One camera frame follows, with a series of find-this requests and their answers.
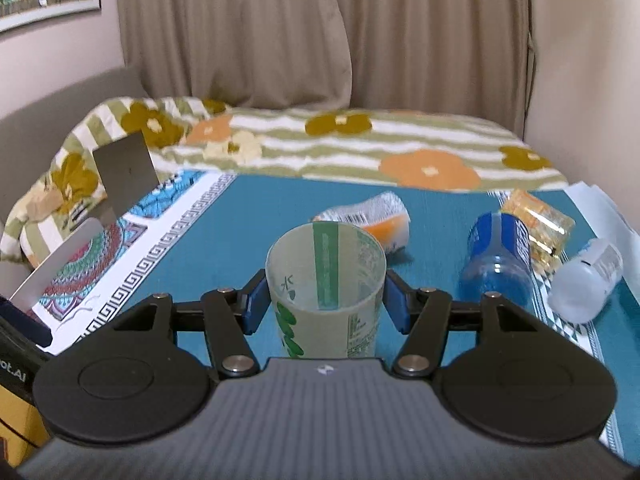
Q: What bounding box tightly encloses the blue plastic cup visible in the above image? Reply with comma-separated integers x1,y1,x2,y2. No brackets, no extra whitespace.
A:
458,212,533,308

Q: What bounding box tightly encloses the green label plastic cup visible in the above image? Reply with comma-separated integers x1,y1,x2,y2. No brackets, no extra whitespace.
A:
265,221,386,359

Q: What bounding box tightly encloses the beige curtain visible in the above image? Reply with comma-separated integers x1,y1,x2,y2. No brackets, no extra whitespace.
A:
117,0,535,134

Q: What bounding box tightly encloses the floral striped duvet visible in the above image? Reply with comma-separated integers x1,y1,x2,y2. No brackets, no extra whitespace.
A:
1,96,567,266

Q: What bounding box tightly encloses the grey folding stand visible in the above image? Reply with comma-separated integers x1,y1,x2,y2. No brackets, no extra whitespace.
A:
72,131,160,231

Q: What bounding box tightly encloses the teal patterned cloth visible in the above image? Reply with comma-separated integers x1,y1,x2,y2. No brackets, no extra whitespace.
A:
26,170,639,465

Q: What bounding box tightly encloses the orange plastic cup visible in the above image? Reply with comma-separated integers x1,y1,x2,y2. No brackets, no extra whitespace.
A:
312,192,410,254

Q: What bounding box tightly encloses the yellow clear plastic cup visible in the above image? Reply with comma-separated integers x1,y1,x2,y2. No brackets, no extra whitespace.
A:
501,190,575,274

